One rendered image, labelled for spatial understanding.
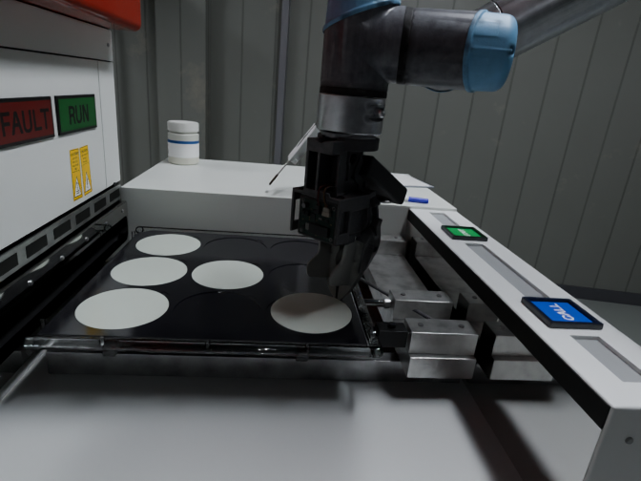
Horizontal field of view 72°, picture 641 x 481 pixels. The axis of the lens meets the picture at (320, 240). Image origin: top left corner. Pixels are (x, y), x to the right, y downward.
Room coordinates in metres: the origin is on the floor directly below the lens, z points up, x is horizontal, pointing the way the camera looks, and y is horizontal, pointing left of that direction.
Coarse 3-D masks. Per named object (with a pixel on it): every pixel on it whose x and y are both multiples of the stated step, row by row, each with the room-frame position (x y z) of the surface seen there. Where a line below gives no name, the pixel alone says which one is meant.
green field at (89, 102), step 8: (64, 104) 0.57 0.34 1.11; (72, 104) 0.60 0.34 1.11; (80, 104) 0.62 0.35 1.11; (88, 104) 0.65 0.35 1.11; (64, 112) 0.57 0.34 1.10; (72, 112) 0.60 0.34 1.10; (80, 112) 0.62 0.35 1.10; (88, 112) 0.64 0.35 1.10; (64, 120) 0.57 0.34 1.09; (72, 120) 0.59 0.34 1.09; (80, 120) 0.62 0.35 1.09; (88, 120) 0.64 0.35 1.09; (64, 128) 0.57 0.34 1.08; (72, 128) 0.59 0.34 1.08
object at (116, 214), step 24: (96, 216) 0.65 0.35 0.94; (120, 216) 0.72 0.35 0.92; (72, 240) 0.54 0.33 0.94; (120, 240) 0.73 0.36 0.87; (48, 264) 0.47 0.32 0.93; (96, 264) 0.62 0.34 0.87; (0, 288) 0.39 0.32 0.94; (24, 288) 0.42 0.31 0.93; (72, 288) 0.54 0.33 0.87; (0, 312) 0.38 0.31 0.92; (48, 312) 0.47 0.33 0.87; (0, 360) 0.37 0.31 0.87; (24, 360) 0.40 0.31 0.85; (0, 384) 0.36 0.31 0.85
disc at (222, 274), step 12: (204, 264) 0.60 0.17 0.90; (216, 264) 0.60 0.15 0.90; (228, 264) 0.61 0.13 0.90; (240, 264) 0.61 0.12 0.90; (252, 264) 0.61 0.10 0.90; (192, 276) 0.55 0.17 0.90; (204, 276) 0.56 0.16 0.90; (216, 276) 0.56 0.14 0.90; (228, 276) 0.57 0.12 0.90; (240, 276) 0.57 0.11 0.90; (252, 276) 0.57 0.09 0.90; (216, 288) 0.52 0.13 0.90; (228, 288) 0.53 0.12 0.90
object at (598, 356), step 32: (448, 224) 0.74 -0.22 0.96; (480, 256) 0.59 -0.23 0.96; (512, 256) 0.59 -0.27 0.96; (512, 288) 0.47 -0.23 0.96; (544, 288) 0.48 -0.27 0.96; (576, 352) 0.34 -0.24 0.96; (608, 352) 0.35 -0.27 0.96; (640, 352) 0.35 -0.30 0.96; (608, 384) 0.30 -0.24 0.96; (640, 384) 0.30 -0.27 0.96; (608, 416) 0.27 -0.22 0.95; (640, 416) 0.27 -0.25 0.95; (608, 448) 0.27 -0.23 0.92; (640, 448) 0.27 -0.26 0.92; (608, 480) 0.27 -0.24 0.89; (640, 480) 0.28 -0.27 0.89
